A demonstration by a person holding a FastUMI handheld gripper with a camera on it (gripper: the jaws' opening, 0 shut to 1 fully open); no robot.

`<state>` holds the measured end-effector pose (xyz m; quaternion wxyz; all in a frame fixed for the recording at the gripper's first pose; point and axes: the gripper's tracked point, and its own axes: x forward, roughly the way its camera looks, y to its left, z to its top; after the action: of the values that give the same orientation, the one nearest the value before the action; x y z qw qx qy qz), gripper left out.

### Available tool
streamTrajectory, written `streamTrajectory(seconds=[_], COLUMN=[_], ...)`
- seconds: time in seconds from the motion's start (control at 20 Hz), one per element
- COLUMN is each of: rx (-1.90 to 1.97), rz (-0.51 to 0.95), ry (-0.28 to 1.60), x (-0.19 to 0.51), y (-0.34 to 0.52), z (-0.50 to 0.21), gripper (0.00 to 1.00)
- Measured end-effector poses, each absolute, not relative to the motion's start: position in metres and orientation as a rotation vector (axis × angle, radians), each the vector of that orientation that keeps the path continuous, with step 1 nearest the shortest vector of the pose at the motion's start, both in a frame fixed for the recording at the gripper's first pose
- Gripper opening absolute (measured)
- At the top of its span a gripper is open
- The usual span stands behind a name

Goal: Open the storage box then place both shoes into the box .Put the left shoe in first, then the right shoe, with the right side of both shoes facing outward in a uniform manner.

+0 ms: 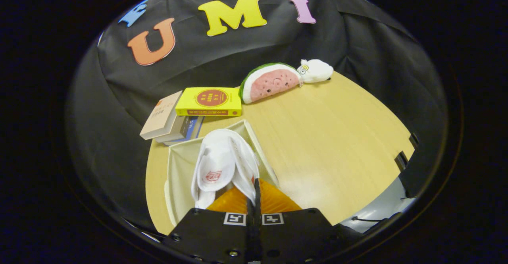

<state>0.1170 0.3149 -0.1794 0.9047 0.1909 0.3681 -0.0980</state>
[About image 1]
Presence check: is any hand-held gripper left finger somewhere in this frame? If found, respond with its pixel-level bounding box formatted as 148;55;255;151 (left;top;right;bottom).
161;179;258;264

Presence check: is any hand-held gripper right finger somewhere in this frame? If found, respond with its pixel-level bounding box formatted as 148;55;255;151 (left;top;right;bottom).
254;179;358;264

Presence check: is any white canvas shoe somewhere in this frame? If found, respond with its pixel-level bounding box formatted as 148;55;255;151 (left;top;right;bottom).
226;131;261;206
190;129;239;210

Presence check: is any cream fabric storage box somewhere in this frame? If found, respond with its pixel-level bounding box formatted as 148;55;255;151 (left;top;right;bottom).
164;120;279;227

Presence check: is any blue book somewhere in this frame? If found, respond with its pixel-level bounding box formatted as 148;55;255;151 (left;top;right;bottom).
164;116;205;146

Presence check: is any grey book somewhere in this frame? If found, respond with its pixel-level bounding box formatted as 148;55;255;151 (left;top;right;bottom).
155;115;197;143

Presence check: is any beige book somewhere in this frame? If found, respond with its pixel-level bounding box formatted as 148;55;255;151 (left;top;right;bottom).
140;91;183;140

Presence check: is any yellow book with red circle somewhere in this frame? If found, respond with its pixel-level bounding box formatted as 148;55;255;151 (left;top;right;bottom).
175;87;242;117

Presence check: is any watermelon slice plush toy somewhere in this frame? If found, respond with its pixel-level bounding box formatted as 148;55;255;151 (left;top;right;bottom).
239;62;303;104

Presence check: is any white plush toy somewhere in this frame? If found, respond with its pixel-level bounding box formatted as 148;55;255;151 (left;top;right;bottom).
298;59;334;84

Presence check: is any black cable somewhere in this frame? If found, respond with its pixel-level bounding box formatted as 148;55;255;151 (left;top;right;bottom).
351;216;397;223

